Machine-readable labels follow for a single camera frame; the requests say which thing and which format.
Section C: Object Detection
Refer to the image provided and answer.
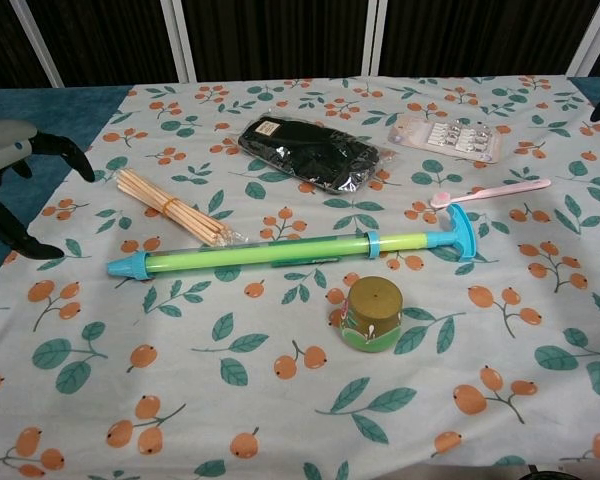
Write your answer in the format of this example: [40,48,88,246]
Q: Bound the black grey left robot hand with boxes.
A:
[0,118,97,261]

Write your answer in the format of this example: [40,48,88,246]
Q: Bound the green blue water pump toy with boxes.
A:
[104,202,484,292]

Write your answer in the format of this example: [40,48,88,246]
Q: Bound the pink toothbrush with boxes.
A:
[429,178,553,209]

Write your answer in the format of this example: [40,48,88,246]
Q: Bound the false eyelashes card pack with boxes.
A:
[386,113,504,164]

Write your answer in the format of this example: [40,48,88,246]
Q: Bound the bundle of wooden sticks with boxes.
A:
[114,167,247,248]

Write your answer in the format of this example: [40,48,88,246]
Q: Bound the black folding screen white frames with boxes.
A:
[0,0,600,90]

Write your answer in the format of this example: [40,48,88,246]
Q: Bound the black gloves in plastic bag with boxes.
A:
[236,115,397,197]

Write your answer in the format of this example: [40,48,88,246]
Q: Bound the gold green painted cup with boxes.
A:
[338,276,406,356]

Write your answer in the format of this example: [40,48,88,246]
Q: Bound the floral print tablecloth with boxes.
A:
[0,74,600,480]

